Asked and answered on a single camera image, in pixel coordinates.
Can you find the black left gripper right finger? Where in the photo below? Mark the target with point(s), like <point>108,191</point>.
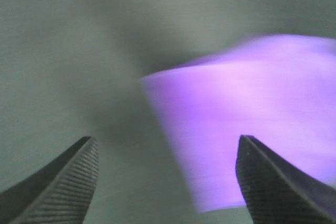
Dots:
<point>275,191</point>

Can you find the black fabric table mat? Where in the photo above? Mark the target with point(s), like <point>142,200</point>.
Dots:
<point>71,68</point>

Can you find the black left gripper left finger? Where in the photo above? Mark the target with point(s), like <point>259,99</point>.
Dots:
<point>60,192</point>

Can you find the purple microfiber towel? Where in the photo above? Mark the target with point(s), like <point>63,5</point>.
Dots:
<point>279,89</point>

